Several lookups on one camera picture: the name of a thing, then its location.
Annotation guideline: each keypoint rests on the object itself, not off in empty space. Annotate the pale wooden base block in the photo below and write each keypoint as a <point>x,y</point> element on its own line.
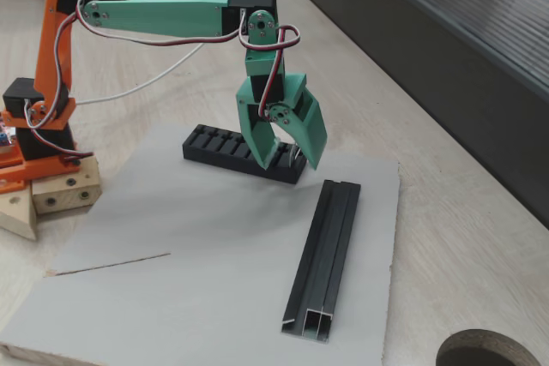
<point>64,201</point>

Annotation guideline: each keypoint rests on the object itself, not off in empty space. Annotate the black slotted tray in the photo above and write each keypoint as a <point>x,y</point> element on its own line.
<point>214,160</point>

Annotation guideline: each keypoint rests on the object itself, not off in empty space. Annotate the red controller board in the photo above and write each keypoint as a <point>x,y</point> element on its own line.
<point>2,132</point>

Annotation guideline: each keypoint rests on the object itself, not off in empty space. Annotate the wooden wedge block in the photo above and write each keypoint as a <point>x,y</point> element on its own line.
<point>17,216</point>

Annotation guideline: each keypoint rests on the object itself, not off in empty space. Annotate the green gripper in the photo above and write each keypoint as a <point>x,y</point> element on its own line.
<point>248,115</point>

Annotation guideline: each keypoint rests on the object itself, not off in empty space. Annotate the grey plywood board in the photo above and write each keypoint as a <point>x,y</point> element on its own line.
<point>193,233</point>

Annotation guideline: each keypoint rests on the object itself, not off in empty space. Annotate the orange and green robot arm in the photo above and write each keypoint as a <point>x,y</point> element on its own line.
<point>171,14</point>

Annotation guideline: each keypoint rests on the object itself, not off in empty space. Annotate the black aluminium profile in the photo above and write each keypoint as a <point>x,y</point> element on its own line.
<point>326,254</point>

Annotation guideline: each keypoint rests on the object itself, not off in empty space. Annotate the small metal bracket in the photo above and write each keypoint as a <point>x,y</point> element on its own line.
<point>293,156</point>

